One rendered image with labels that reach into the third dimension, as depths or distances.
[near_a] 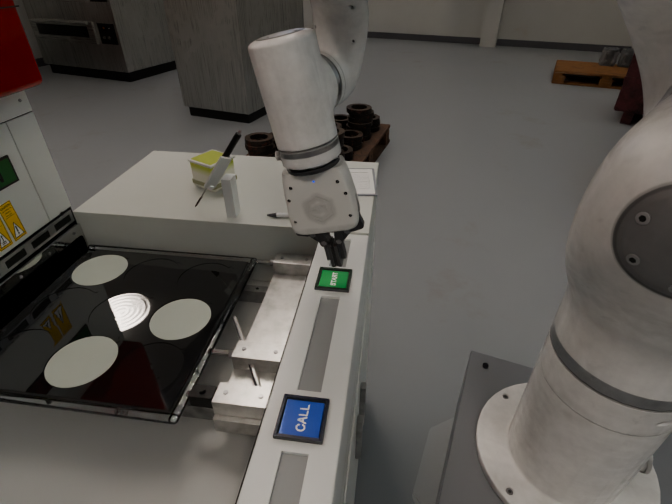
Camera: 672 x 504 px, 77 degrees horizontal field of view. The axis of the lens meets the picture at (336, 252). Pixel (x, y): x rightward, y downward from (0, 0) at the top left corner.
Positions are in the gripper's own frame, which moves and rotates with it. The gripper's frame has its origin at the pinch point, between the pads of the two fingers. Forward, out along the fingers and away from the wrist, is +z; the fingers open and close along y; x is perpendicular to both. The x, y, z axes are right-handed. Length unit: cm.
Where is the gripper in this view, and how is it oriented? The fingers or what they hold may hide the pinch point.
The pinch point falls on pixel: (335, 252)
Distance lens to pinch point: 66.6
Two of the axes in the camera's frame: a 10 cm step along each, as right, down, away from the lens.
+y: 9.7, -1.0, -2.3
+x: 1.4, -5.7, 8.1
